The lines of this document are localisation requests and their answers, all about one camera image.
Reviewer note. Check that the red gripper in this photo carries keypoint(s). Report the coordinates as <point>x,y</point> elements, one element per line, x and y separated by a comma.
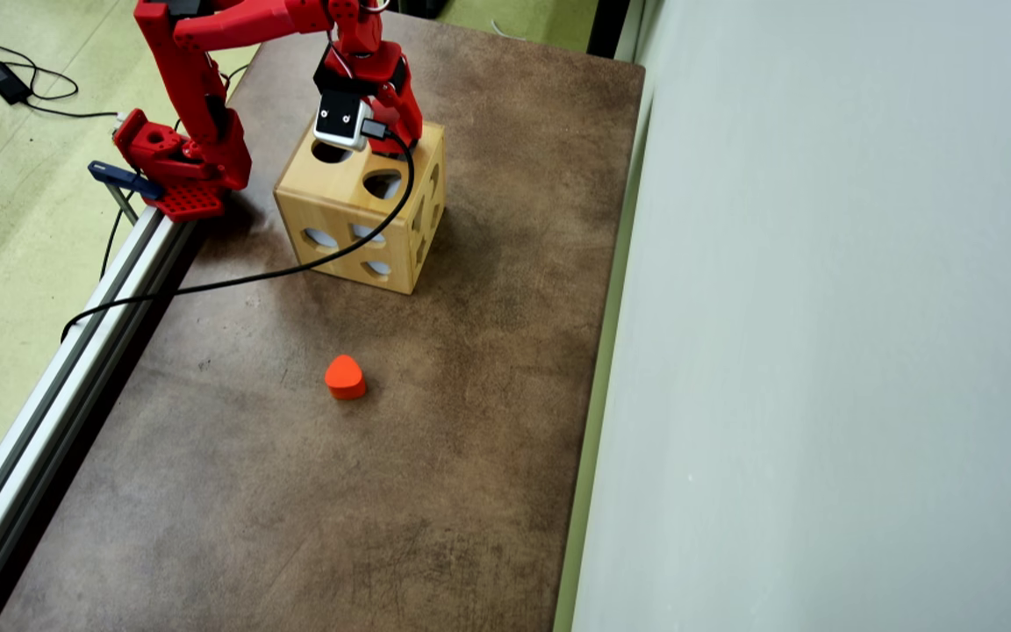
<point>404,112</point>

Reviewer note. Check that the red robot arm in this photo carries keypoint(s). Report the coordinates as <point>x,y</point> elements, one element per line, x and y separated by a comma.
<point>194,88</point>

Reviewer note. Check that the wooden shape sorter box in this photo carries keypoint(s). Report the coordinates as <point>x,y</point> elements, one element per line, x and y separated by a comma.
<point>339,211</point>

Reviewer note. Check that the black object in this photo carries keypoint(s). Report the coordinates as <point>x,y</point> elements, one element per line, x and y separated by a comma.
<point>418,7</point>

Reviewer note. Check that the orange rounded triangle block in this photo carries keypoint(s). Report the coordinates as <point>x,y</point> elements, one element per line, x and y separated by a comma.
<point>345,377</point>

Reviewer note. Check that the blue clamp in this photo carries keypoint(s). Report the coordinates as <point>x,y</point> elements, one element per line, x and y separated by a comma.
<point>119,175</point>

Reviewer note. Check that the black power adapter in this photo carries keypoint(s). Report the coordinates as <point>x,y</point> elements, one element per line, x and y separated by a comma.
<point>5,81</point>

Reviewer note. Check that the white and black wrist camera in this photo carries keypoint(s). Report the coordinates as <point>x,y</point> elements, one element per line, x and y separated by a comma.
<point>339,118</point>

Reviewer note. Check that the dark vertical post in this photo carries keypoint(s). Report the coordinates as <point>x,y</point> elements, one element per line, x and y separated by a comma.
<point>608,26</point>

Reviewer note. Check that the aluminium profile rail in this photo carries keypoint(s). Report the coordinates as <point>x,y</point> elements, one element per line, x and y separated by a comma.
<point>49,395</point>

